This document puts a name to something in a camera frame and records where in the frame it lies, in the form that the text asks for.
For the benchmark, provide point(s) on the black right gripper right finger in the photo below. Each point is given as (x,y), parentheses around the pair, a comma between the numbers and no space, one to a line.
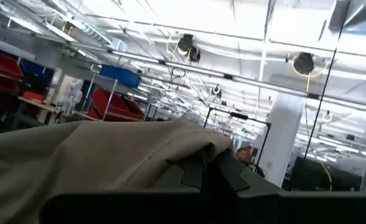
(226,177)

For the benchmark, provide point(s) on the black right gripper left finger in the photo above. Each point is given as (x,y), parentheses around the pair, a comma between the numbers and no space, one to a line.
(192,174)

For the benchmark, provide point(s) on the taupe garment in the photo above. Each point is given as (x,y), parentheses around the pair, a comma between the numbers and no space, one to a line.
(77,161)

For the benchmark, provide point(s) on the person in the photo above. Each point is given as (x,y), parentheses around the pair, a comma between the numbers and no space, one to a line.
(242,154)

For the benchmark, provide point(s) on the black monitor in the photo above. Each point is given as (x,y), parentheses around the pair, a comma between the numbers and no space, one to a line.
(310,174)

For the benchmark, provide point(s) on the red storage bin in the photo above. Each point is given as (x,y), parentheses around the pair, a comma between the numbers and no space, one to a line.
(33,96)
(7,65)
(114,104)

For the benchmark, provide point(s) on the blue storage bin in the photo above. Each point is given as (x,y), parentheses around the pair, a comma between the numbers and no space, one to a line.
(32,67)
(120,75)

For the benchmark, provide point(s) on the black frame stand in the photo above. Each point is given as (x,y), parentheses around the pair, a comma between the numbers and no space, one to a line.
(239,115)

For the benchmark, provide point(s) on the long ceiling light rail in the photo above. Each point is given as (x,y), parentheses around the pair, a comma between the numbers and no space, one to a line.
(201,70)

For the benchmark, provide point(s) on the silver ventilation duct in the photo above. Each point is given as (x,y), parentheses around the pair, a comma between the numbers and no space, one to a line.
(357,15)

